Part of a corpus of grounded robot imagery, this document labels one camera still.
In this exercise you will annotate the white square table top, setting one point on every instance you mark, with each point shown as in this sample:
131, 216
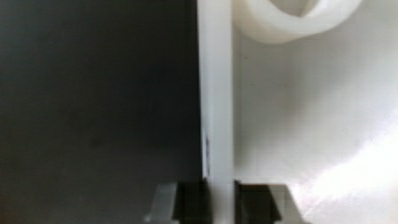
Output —
298, 104

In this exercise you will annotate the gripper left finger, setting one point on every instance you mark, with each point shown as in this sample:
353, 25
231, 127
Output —
179, 205

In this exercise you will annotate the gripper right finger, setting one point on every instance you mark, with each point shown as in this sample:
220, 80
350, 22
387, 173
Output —
264, 204

